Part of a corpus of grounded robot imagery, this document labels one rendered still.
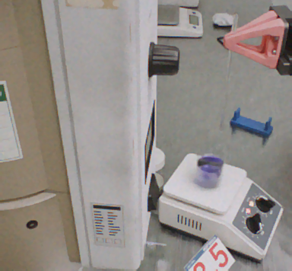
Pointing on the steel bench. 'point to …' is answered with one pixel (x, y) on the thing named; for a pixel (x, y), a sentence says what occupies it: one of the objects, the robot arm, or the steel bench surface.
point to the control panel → (260, 217)
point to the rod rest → (252, 123)
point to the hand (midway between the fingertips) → (230, 41)
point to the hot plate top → (227, 191)
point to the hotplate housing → (211, 223)
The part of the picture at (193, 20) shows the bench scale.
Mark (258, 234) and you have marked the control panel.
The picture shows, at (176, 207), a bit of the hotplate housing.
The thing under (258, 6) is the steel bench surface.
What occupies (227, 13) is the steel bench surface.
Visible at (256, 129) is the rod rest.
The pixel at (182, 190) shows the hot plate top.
